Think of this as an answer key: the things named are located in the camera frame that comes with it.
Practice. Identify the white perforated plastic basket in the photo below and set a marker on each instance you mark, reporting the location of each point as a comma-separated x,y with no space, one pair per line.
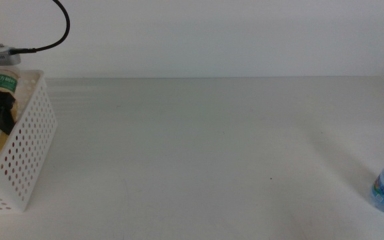
22,205

